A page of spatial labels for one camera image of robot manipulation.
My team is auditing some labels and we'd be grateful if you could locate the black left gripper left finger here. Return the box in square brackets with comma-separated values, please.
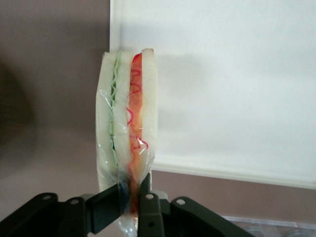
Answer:
[0, 185, 120, 237]

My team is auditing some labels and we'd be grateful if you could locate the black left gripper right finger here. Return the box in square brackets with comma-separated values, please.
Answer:
[137, 172, 255, 237]

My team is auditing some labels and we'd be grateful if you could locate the plastic sandwich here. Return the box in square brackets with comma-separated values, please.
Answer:
[95, 48, 158, 237]

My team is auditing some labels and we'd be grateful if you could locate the white plastic tray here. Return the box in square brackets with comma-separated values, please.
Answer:
[108, 0, 316, 190]

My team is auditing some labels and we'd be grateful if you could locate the clear acrylic box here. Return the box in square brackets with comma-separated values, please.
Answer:
[221, 215, 316, 237]

